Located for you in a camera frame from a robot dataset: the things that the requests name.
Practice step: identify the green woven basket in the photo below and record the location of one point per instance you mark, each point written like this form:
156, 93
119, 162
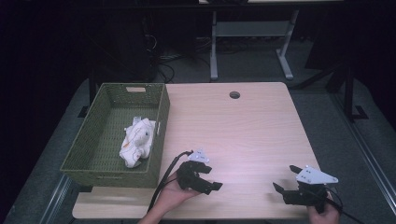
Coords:
102, 137

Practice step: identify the person's left hand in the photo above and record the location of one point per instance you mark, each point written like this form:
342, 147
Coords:
174, 196

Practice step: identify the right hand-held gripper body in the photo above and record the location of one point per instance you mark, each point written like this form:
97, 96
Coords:
311, 189

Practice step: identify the white printed cloth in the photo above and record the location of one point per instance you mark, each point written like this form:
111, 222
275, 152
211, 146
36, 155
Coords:
138, 143

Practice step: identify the person's right hand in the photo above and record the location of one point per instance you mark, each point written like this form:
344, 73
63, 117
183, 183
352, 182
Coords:
323, 216

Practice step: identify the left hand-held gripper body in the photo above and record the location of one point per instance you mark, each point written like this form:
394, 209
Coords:
190, 175

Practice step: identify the black metal stand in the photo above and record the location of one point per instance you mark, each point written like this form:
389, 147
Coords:
348, 90

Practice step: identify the grey metal desk frame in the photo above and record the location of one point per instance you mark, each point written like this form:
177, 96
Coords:
252, 29

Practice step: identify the grey metal floor rail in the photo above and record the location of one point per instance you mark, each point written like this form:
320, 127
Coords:
54, 199
364, 149

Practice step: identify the black computer tower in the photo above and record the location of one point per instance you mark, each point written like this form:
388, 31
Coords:
124, 46

